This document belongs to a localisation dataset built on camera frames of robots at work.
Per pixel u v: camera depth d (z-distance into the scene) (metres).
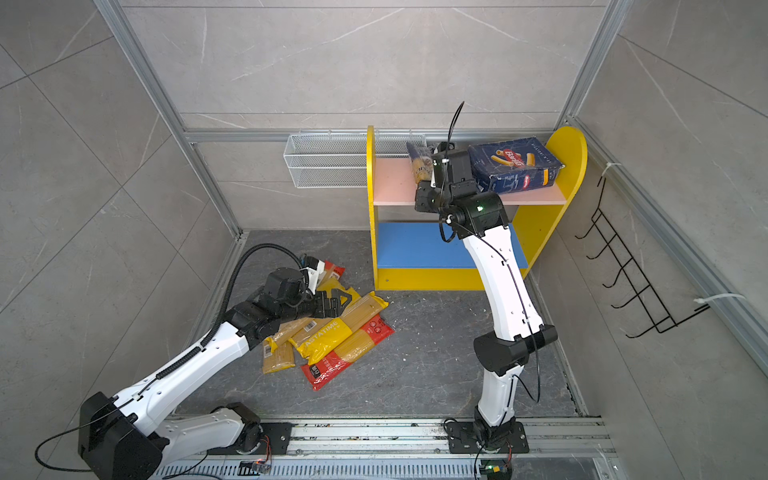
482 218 0.46
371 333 0.90
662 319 0.58
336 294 0.68
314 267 0.70
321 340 0.86
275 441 0.73
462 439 0.73
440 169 0.51
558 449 0.74
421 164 0.73
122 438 0.37
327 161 1.01
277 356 0.85
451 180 0.49
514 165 0.72
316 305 0.67
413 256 0.93
